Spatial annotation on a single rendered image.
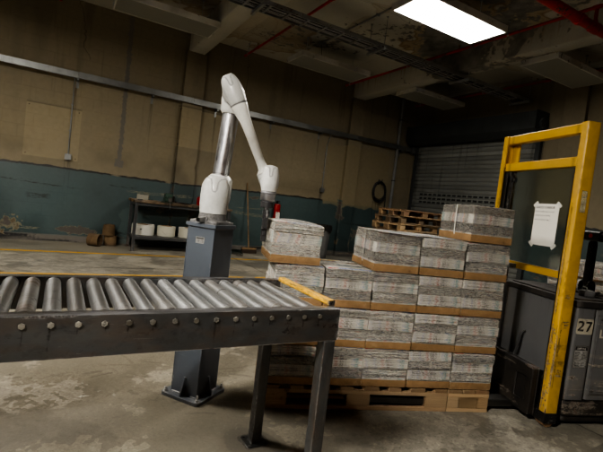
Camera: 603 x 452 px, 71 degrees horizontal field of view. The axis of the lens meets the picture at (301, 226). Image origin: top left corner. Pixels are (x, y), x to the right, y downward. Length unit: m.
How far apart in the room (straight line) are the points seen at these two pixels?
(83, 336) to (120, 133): 7.51
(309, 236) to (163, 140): 6.69
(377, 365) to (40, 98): 7.38
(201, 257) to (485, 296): 1.74
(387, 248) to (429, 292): 0.39
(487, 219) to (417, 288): 0.61
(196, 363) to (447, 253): 1.60
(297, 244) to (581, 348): 1.87
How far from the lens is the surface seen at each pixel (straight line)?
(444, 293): 2.75
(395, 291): 2.61
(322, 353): 1.65
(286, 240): 2.35
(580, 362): 3.25
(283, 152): 9.68
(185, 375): 2.63
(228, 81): 2.56
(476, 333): 2.93
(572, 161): 3.08
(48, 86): 8.75
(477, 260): 2.82
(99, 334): 1.35
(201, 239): 2.43
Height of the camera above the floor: 1.17
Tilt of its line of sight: 3 degrees down
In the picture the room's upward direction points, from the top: 7 degrees clockwise
